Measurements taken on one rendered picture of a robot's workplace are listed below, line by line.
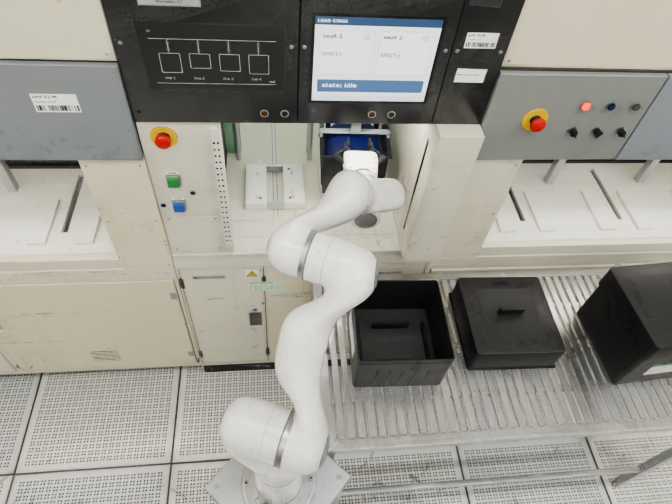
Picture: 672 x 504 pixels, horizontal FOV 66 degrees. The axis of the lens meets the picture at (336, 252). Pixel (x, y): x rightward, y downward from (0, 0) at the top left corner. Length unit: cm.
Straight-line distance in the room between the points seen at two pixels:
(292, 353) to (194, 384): 147
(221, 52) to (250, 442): 83
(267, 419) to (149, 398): 142
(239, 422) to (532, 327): 100
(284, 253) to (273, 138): 119
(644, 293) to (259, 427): 122
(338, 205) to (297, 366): 33
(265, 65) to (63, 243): 99
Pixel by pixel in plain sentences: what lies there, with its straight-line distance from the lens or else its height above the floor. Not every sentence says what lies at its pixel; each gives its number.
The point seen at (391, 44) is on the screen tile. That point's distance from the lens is 126.
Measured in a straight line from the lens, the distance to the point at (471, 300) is 173.
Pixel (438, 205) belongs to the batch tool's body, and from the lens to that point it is 156.
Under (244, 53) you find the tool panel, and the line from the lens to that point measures 124.
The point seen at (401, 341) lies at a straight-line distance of 170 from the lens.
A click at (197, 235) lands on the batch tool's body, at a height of 96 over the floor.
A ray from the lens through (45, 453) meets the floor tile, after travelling 253.
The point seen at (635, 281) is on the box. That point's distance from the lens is 183.
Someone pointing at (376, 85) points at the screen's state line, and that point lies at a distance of 131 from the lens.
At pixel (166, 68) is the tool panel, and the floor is 155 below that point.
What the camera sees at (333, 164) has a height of 108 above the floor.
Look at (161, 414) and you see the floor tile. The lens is 245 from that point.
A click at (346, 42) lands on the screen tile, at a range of 124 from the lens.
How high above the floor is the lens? 223
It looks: 51 degrees down
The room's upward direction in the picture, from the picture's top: 7 degrees clockwise
